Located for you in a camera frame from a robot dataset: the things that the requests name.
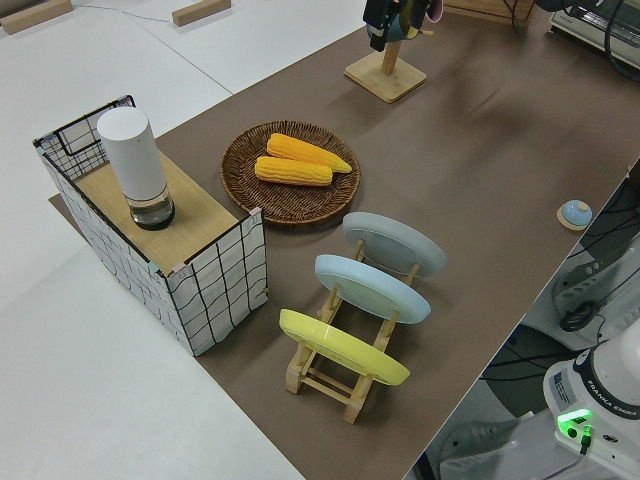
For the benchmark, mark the white toaster oven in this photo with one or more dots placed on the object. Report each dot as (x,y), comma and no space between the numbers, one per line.
(580,35)

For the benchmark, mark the white cylindrical grinder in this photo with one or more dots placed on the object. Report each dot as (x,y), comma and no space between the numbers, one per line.
(132,160)

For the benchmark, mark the brown table mat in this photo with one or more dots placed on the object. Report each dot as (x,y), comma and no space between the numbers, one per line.
(475,150)

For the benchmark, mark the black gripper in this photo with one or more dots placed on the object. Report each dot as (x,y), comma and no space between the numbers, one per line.
(381,12)

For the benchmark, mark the wooden mug tree stand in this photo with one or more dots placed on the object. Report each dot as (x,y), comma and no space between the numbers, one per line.
(385,80)

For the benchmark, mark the white grey plastic housing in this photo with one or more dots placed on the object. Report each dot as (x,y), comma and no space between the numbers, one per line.
(475,435)

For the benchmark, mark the white grid pattern box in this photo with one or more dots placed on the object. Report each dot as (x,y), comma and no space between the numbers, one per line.
(220,295)

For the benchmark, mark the teal mug yellow inside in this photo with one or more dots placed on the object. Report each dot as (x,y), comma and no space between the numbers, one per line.
(401,30)

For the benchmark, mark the yellow plate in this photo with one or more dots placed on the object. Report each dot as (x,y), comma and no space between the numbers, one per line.
(340,350)

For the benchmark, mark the grey plate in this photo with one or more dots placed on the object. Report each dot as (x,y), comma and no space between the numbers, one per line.
(395,245)

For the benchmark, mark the light blue plate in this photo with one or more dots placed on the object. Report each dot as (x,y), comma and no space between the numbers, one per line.
(370,287)

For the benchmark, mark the pink mug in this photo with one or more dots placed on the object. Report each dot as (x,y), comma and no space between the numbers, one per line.
(434,10)

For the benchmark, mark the light wooden drawer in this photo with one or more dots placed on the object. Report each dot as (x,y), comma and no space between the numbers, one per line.
(475,4)

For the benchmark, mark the yellow corn cob blunt tip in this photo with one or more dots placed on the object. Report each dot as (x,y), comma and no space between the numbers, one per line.
(292,171)

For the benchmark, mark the wooden block strip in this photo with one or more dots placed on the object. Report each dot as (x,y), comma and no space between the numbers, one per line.
(35,17)
(200,12)

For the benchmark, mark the round brown wicker basket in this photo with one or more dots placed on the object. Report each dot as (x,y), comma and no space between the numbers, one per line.
(295,200)

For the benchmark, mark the wooden plate rack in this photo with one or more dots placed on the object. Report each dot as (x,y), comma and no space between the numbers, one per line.
(295,377)

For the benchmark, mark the yellow corn cob pointed tip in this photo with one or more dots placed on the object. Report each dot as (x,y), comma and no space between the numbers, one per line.
(300,149)

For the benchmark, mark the black plug adapter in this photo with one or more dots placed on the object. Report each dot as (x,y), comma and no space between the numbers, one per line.
(577,317)

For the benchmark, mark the white power strip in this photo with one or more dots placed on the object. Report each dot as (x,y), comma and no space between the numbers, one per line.
(582,277)

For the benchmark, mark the light wooden cabinet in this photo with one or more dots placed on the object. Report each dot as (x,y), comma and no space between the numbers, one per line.
(532,14)

